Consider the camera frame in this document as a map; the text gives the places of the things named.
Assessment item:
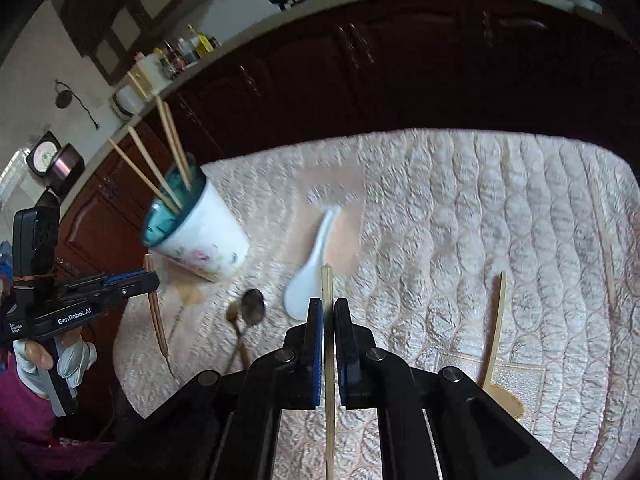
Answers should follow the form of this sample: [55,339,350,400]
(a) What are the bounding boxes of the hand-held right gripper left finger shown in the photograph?
[75,297,325,480]

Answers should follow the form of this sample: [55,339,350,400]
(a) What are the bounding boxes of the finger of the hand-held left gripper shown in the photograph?
[65,270,161,292]
[59,283,161,312]

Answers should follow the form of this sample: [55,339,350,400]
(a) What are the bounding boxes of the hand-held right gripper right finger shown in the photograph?
[334,297,581,480]

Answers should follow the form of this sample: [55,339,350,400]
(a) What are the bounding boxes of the wooden chopstick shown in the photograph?
[163,101,193,191]
[156,96,190,190]
[144,254,168,357]
[320,265,336,480]
[149,290,174,377]
[108,138,180,209]
[127,126,185,207]

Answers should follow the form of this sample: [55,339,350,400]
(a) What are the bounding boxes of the white floral cup teal inside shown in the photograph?
[140,166,251,283]

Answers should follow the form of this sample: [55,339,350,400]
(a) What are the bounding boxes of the person's left forearm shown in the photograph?
[0,355,57,441]

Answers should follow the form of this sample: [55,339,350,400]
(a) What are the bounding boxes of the person's left hand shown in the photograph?
[12,337,98,397]

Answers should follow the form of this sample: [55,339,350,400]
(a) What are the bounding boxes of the white ceramic soup spoon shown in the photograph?
[283,206,345,322]

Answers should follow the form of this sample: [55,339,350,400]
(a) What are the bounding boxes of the silver metal spoon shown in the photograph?
[220,287,267,376]

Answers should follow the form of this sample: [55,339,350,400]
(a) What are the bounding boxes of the maroon cooking pot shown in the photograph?
[49,142,86,198]

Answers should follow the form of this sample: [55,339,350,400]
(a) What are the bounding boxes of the round dial kitchen scale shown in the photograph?
[25,130,63,186]

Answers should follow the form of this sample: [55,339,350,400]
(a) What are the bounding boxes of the small wooden spoon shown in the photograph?
[225,301,252,368]

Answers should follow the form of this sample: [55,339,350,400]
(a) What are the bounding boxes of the long wooden spatula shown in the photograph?
[479,271,526,419]

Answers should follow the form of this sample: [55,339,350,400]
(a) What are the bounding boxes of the cream quilted tablecloth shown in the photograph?
[112,127,640,480]

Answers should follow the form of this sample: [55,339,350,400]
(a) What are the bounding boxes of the white rice cooker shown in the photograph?
[111,84,147,122]

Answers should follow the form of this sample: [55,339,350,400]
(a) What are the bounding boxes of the person's magenta clothing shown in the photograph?
[0,430,121,480]

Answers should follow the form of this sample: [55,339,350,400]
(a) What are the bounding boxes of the white container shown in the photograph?
[132,54,168,96]

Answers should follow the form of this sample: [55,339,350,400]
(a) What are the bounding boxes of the group of condiment bottles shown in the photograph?
[152,24,221,78]

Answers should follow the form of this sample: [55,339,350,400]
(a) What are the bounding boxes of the brown wooden kitchen cabinet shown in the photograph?
[50,0,640,311]

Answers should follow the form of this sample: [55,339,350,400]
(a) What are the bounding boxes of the black wall cable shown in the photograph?
[54,79,99,130]

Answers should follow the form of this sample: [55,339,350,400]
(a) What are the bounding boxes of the dark wooden wall cabinet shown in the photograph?
[62,0,193,88]

